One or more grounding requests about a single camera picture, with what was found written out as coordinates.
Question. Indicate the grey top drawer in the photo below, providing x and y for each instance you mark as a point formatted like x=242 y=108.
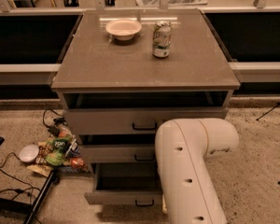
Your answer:
x=132 y=120

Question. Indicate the tan snack wrapper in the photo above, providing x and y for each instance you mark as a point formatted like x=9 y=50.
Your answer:
x=43 y=170

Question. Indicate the green white soda can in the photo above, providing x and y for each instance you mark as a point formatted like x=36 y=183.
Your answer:
x=161 y=39

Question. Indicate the grey drawer cabinet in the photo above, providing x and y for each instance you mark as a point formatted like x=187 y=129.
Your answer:
x=99 y=71

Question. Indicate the grey bottom drawer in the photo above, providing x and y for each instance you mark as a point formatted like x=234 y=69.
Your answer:
x=132 y=183

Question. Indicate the black stand leg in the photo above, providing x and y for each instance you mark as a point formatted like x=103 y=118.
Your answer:
x=41 y=197

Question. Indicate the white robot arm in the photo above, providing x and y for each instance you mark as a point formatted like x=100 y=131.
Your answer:
x=181 y=145

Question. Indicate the black tripod leg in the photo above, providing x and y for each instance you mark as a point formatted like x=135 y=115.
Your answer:
x=267 y=112

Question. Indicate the grey drawer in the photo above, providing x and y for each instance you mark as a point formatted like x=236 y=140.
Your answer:
x=132 y=120
x=132 y=183
x=117 y=153

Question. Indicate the green chip bag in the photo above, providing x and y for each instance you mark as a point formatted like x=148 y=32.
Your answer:
x=59 y=147

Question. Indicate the black power adapter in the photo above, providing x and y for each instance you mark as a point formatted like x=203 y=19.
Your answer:
x=54 y=130

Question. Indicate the grey middle drawer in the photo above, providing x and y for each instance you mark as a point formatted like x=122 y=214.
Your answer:
x=117 y=153

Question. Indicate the orange snack packet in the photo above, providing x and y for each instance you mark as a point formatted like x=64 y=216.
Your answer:
x=77 y=163

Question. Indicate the white bowl on floor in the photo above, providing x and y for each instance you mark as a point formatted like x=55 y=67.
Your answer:
x=29 y=153

